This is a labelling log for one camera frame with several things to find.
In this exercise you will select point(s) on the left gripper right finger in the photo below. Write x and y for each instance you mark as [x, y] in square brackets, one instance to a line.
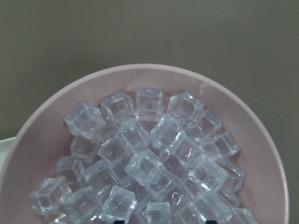
[210, 222]

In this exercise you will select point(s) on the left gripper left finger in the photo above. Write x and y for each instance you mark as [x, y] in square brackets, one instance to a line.
[120, 222]

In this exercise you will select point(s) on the pink bowl of ice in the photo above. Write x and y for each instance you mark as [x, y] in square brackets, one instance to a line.
[144, 143]

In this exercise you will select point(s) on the cream serving tray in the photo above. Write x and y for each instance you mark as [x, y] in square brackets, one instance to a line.
[5, 146]

